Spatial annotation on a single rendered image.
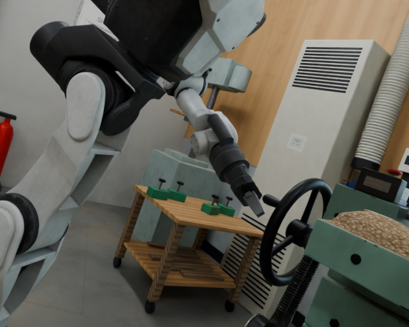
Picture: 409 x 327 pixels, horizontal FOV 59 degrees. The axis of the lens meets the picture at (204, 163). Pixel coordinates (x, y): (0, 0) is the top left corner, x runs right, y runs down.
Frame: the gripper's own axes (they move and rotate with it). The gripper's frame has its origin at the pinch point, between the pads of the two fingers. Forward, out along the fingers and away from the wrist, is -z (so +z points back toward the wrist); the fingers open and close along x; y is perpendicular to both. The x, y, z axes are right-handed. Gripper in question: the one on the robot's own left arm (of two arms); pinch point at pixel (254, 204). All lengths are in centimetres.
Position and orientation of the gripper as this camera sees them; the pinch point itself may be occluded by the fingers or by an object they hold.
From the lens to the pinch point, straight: 89.1
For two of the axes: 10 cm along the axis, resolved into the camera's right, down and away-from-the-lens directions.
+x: -3.6, -4.4, -8.2
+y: 8.4, -5.3, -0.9
